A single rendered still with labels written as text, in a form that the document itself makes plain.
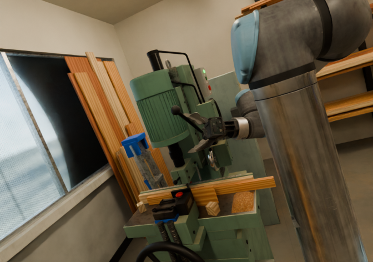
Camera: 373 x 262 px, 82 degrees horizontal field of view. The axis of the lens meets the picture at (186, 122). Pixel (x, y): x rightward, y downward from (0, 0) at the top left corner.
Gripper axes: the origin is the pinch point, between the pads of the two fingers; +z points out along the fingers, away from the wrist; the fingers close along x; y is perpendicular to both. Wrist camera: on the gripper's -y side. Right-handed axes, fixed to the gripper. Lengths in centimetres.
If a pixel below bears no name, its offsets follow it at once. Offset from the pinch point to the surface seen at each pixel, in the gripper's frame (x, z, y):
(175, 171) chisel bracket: 11.7, 0.3, -20.1
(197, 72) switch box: -38.2, -17.8, -17.0
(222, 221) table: 33.7, -12.8, -7.6
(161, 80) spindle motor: -23.0, 5.8, -0.4
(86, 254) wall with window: 58, 55, -153
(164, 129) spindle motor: -4.6, 5.3, -8.4
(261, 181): 21.2, -32.3, -5.5
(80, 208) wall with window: 20, 60, -149
